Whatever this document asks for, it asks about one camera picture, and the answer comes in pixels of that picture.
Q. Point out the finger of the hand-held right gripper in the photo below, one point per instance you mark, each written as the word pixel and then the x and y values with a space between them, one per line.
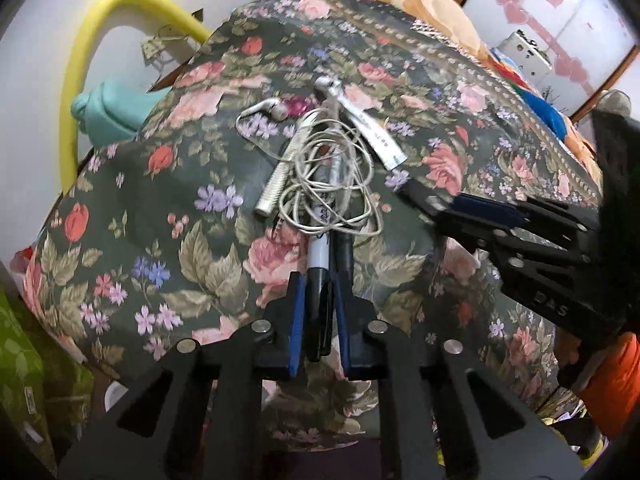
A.
pixel 510 250
pixel 492 210

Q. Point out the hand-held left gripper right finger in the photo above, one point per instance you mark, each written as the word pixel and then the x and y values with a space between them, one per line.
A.
pixel 341 320

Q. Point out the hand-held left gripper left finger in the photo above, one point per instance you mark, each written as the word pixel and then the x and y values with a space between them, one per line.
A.
pixel 296 320

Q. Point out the black pen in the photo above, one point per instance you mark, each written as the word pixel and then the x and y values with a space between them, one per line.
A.
pixel 343 257

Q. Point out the orange cloth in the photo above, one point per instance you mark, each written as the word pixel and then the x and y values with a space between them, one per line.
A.
pixel 617 385

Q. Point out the blue cloth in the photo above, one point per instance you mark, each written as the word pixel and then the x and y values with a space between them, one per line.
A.
pixel 547 110

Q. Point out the silver metal pen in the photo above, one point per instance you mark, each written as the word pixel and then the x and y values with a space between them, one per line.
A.
pixel 276 185

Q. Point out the white tube with label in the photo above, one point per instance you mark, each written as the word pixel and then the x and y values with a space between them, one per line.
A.
pixel 372 132

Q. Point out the metal box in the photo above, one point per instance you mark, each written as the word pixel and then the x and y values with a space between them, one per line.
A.
pixel 525 54

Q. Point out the dark floral blanket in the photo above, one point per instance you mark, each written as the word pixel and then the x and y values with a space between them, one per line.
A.
pixel 210 170

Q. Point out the white door with pink hearts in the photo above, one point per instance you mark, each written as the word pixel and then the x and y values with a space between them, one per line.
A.
pixel 565 15

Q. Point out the orange patterned quilt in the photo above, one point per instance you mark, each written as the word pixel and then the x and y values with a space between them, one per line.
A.
pixel 430 5

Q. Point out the green leaf-print bag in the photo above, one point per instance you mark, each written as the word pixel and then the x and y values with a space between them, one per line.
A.
pixel 25 375

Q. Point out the teal cloth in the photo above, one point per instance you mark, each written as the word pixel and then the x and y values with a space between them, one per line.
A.
pixel 107 107

